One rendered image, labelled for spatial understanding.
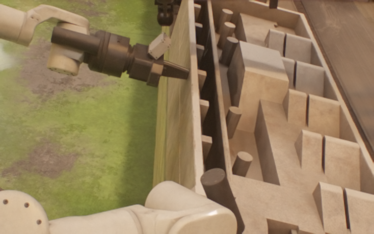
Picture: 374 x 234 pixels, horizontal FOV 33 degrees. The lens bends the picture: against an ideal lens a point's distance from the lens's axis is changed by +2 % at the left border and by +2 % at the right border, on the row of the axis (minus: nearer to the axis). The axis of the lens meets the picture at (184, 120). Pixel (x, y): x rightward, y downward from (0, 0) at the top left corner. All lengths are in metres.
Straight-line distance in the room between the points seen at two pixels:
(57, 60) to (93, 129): 1.68
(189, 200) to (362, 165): 0.55
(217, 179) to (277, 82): 0.66
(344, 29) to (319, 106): 1.05
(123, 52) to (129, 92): 2.01
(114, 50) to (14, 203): 0.71
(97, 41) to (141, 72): 0.11
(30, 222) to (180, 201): 0.23
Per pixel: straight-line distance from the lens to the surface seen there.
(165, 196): 0.82
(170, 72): 1.35
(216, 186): 0.81
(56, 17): 1.32
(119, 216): 0.74
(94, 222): 0.72
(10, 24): 1.30
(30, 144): 2.87
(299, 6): 2.61
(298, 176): 1.19
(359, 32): 2.43
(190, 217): 0.74
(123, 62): 1.31
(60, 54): 1.32
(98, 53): 1.31
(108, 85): 3.36
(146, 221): 0.74
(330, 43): 2.29
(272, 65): 1.50
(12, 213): 0.64
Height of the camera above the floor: 1.59
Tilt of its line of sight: 31 degrees down
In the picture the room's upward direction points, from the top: 8 degrees clockwise
